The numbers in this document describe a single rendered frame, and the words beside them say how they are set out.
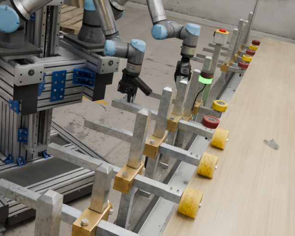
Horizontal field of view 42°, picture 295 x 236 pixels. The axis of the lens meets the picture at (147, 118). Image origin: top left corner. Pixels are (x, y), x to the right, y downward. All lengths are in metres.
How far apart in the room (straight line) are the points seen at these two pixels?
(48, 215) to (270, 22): 9.11
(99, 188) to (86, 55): 1.34
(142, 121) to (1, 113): 1.51
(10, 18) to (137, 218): 0.99
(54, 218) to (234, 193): 0.77
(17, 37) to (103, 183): 1.14
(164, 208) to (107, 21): 0.92
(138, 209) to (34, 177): 1.08
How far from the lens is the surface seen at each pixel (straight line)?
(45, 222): 0.77
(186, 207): 1.16
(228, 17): 9.64
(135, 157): 1.21
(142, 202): 1.54
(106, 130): 1.47
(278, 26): 9.69
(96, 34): 2.23
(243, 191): 1.41
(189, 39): 2.02
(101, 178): 0.97
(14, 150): 2.49
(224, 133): 1.60
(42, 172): 2.50
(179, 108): 1.65
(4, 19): 1.79
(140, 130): 1.16
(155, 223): 1.59
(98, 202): 1.02
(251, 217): 1.30
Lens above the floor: 1.63
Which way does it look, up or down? 25 degrees down
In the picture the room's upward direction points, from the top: 12 degrees clockwise
